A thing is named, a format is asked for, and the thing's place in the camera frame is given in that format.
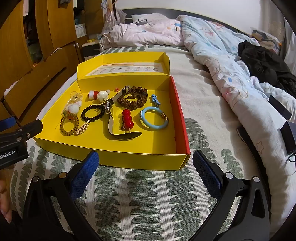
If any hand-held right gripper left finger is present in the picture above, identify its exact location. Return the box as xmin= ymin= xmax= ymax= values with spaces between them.
xmin=22 ymin=150 xmax=102 ymax=241

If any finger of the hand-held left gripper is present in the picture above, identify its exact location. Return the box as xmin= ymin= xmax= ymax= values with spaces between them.
xmin=0 ymin=117 xmax=16 ymax=130
xmin=0 ymin=119 xmax=43 ymax=149

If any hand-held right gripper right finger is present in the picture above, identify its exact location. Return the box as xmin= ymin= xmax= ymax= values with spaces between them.
xmin=192 ymin=149 xmax=271 ymax=241

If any brown coil hair tie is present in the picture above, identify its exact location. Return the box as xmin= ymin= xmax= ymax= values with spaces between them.
xmin=60 ymin=113 xmax=79 ymax=138

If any gold leaf hair clip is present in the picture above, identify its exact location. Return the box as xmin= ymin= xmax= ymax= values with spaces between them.
xmin=73 ymin=123 xmax=90 ymax=135

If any black strap wristwatch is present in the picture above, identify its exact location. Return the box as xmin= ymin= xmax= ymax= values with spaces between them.
xmin=103 ymin=86 xmax=143 ymax=141

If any white plush rabbit hair tie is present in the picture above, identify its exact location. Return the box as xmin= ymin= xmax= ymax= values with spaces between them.
xmin=62 ymin=101 xmax=82 ymax=115

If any black bead bracelet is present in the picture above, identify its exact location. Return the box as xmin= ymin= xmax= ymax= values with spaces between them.
xmin=81 ymin=104 xmax=105 ymax=121

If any yellow cardboard box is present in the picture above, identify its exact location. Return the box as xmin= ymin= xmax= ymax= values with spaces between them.
xmin=32 ymin=51 xmax=191 ymax=171

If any red bead hair stick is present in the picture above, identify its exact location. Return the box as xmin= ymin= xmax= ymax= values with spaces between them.
xmin=119 ymin=108 xmax=134 ymax=133

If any light blue bangle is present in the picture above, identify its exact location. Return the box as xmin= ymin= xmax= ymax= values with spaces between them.
xmin=139 ymin=107 xmax=170 ymax=131

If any brown seed bead bracelet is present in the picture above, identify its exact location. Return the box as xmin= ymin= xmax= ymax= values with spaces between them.
xmin=117 ymin=86 xmax=148 ymax=110

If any person's left hand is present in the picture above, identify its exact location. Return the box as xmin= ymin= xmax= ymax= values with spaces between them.
xmin=0 ymin=181 xmax=12 ymax=223

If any clear plastic hair clip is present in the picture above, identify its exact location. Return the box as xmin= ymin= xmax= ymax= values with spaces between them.
xmin=69 ymin=91 xmax=84 ymax=105

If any green leaf patterned bedsheet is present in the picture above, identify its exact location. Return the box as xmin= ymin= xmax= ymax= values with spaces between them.
xmin=9 ymin=44 xmax=296 ymax=241

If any red white plush doll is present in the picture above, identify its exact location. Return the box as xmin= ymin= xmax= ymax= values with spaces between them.
xmin=88 ymin=90 xmax=109 ymax=102

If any blue hair clip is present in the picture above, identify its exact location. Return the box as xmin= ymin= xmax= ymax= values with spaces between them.
xmin=151 ymin=94 xmax=162 ymax=108

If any black box device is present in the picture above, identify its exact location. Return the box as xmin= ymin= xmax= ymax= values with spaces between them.
xmin=281 ymin=120 xmax=296 ymax=154

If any black rectangular object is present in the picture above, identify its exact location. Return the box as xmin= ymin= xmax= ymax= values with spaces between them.
xmin=268 ymin=95 xmax=292 ymax=120

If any dark nightstand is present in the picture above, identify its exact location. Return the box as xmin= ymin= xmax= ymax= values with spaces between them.
xmin=82 ymin=35 xmax=102 ymax=63

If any wooden wardrobe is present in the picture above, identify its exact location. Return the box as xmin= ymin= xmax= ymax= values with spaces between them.
xmin=0 ymin=0 xmax=104 ymax=121

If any white blue printed box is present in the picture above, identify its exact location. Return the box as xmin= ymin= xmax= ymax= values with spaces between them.
xmin=75 ymin=23 xmax=87 ymax=37

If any black clothing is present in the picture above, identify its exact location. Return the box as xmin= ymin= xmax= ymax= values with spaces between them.
xmin=238 ymin=40 xmax=296 ymax=93

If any light blue cartoon quilt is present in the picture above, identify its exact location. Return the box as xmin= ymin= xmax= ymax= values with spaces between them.
xmin=177 ymin=14 xmax=296 ymax=234

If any clear plastic bag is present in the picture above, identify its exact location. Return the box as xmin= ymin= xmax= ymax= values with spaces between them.
xmin=99 ymin=9 xmax=126 ymax=41

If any colourful printed pillow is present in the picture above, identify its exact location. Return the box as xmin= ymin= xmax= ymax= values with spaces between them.
xmin=251 ymin=28 xmax=282 ymax=50

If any pink cartoon quilt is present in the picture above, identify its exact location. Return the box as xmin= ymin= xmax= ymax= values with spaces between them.
xmin=99 ymin=17 xmax=185 ymax=50

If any white pillow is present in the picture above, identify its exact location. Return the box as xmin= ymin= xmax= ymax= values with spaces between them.
xmin=131 ymin=13 xmax=171 ymax=25

